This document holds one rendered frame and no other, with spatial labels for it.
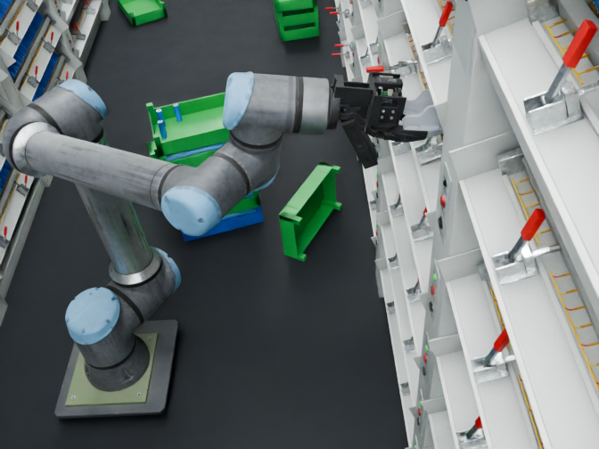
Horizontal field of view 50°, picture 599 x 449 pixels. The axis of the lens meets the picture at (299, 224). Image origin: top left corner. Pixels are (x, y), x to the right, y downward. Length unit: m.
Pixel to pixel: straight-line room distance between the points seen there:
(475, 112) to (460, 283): 0.29
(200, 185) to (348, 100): 0.27
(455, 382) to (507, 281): 0.41
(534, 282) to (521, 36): 0.25
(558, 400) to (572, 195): 0.21
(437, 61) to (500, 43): 0.35
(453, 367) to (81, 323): 1.05
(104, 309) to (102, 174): 0.67
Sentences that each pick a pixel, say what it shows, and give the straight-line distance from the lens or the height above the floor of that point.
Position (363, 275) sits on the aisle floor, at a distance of 2.19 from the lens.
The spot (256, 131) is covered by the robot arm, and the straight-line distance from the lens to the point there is 1.04.
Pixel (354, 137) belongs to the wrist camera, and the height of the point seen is 1.01.
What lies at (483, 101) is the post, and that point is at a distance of 0.76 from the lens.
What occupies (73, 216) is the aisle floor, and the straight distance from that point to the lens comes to 2.64.
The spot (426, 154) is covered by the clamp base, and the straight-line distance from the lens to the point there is 1.14.
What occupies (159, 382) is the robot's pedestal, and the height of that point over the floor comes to 0.06.
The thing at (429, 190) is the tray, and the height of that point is 0.94.
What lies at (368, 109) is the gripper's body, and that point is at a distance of 1.06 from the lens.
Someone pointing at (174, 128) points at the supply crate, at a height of 0.40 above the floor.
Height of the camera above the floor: 1.68
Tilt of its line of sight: 45 degrees down
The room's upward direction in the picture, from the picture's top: 6 degrees counter-clockwise
